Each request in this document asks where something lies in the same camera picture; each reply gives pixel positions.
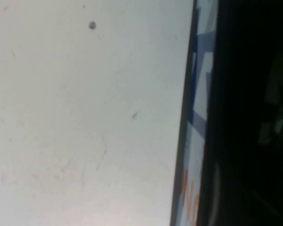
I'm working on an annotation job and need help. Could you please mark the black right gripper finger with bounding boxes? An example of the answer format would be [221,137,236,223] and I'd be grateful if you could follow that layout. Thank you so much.
[206,162,283,226]

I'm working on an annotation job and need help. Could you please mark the black glasses case printed sides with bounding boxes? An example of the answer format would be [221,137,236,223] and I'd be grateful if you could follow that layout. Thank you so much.
[169,0,283,226]

